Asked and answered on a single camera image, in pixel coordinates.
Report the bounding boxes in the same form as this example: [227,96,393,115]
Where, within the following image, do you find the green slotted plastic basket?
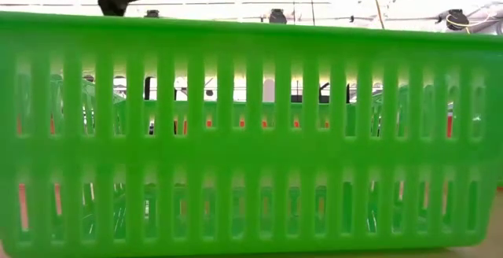
[0,10,503,258]

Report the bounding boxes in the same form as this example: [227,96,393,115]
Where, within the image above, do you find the long yellow hanging cable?
[368,0,386,30]

